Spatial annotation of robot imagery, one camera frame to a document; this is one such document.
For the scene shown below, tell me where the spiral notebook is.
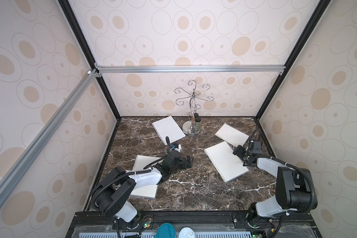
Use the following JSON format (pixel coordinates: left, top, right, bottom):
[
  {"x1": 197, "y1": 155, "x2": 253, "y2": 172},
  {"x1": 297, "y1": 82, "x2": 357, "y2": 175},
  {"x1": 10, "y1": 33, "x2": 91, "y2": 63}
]
[
  {"x1": 204, "y1": 141, "x2": 249, "y2": 182},
  {"x1": 215, "y1": 124, "x2": 249, "y2": 147},
  {"x1": 130, "y1": 155, "x2": 159, "y2": 199}
]

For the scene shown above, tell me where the torn lined page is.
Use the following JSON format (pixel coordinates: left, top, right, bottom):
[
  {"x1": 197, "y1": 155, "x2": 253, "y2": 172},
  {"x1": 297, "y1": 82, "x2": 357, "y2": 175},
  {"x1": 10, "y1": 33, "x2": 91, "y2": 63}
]
[{"x1": 152, "y1": 116, "x2": 185, "y2": 145}]

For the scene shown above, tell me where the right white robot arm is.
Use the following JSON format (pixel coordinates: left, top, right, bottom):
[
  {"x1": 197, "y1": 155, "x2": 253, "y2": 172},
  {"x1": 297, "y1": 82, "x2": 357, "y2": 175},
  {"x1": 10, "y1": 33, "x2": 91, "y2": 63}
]
[{"x1": 233, "y1": 145, "x2": 318, "y2": 222}]

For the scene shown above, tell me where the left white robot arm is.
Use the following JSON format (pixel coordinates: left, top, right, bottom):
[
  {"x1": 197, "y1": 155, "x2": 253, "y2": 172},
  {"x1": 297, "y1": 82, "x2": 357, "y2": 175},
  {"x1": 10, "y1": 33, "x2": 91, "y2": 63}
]
[{"x1": 90, "y1": 150, "x2": 193, "y2": 223}]

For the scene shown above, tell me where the chrome hook stand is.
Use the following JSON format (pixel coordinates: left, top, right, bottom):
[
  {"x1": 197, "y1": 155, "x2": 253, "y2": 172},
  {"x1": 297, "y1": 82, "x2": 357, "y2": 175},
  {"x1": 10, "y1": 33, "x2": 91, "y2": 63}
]
[{"x1": 174, "y1": 80, "x2": 214, "y2": 136}]

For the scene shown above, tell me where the green spice bottle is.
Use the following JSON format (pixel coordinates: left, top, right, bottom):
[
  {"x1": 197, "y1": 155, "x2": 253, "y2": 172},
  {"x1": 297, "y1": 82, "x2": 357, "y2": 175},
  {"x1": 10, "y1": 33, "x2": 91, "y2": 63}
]
[{"x1": 194, "y1": 117, "x2": 202, "y2": 131}]

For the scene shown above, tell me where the brown spice bottle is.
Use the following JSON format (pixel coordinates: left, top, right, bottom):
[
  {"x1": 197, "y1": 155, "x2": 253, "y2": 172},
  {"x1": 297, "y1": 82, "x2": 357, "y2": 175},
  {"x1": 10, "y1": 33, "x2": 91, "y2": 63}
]
[{"x1": 191, "y1": 113, "x2": 198, "y2": 131}]

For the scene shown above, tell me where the teal round lid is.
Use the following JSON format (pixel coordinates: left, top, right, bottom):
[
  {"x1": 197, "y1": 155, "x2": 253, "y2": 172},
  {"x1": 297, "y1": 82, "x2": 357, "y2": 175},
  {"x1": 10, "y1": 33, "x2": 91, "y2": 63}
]
[{"x1": 155, "y1": 223, "x2": 176, "y2": 238}]

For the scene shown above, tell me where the white round lid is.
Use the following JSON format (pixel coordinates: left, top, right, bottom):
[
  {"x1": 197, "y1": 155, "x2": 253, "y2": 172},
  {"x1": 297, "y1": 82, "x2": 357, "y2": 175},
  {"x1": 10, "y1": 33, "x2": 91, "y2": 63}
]
[{"x1": 178, "y1": 227, "x2": 195, "y2": 238}]

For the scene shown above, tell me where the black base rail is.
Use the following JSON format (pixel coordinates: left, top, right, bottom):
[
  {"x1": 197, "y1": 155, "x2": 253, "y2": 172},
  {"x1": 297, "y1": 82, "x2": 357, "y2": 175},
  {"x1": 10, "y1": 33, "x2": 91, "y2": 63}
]
[{"x1": 66, "y1": 211, "x2": 321, "y2": 238}]

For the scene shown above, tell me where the horizontal aluminium rail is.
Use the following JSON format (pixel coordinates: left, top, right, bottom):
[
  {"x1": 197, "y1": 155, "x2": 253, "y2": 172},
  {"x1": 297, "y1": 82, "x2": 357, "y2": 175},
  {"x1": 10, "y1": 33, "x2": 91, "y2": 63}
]
[{"x1": 98, "y1": 64, "x2": 286, "y2": 73}]

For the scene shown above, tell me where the left diagonal aluminium rail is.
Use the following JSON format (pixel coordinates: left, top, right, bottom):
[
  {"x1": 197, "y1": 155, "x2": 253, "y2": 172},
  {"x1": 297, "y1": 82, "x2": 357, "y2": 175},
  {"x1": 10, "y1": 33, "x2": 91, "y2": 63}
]
[{"x1": 0, "y1": 68, "x2": 99, "y2": 209}]

